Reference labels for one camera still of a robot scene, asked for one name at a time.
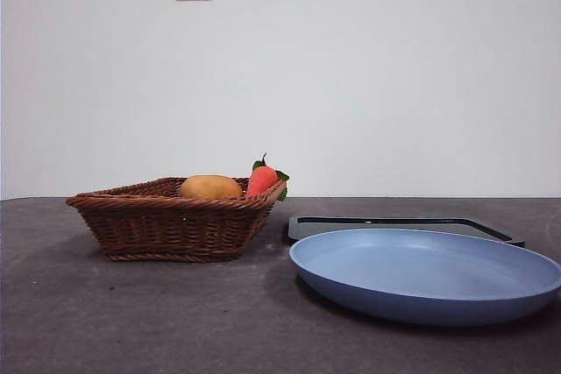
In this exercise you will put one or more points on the dark rectangular tray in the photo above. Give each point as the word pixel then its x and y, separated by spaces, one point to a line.
pixel 394 223

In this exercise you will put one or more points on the brown wicker basket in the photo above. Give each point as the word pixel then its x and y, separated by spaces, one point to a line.
pixel 166 229

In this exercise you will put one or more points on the blue round plate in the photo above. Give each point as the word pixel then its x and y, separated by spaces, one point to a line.
pixel 416 269

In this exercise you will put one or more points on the yellow-brown potato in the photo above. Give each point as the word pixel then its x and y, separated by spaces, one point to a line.
pixel 210 187

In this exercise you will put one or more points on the orange toy carrot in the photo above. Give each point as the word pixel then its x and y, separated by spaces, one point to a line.
pixel 262 179

